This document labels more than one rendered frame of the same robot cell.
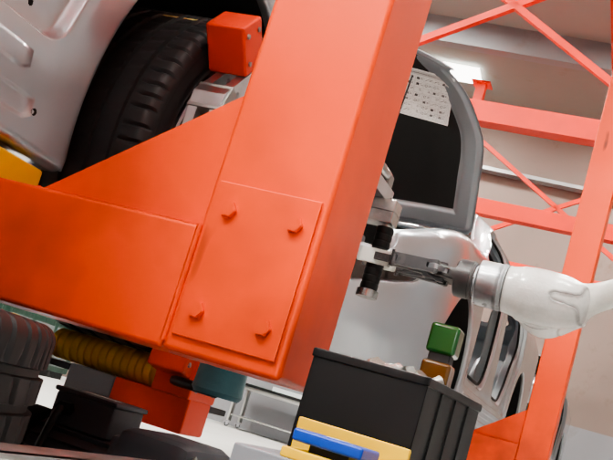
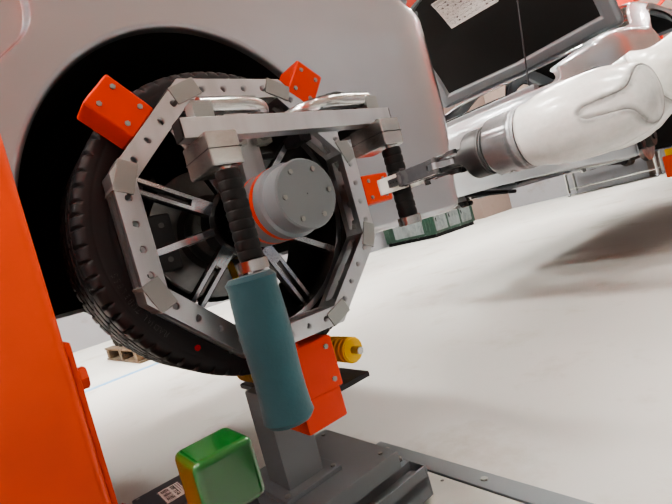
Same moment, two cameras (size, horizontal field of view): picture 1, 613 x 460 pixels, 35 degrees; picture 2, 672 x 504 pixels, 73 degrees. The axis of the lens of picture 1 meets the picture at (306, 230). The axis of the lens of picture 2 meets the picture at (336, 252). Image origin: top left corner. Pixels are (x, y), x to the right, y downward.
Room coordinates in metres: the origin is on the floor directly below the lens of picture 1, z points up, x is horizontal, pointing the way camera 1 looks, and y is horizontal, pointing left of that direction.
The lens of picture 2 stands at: (1.11, -0.46, 0.77)
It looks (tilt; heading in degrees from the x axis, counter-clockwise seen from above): 2 degrees down; 31
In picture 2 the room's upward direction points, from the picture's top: 15 degrees counter-clockwise
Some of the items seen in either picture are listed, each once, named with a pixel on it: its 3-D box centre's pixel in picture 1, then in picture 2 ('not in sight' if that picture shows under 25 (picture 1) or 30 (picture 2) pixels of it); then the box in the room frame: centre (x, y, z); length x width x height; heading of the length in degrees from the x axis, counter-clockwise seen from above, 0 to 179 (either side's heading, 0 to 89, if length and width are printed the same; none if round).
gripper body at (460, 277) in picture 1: (452, 276); (469, 157); (1.86, -0.30, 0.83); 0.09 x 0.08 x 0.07; 69
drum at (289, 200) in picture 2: not in sight; (278, 205); (1.81, 0.06, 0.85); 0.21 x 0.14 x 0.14; 69
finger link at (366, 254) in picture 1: (375, 256); (392, 183); (1.89, -0.14, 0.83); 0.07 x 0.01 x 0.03; 69
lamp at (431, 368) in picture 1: (435, 377); not in sight; (1.29, -0.22, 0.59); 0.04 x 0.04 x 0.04; 69
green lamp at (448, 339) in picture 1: (445, 340); (219, 472); (1.29, -0.22, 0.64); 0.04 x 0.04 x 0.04; 69
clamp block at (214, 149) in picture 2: not in sight; (212, 155); (1.61, 0.00, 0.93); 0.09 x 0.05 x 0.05; 69
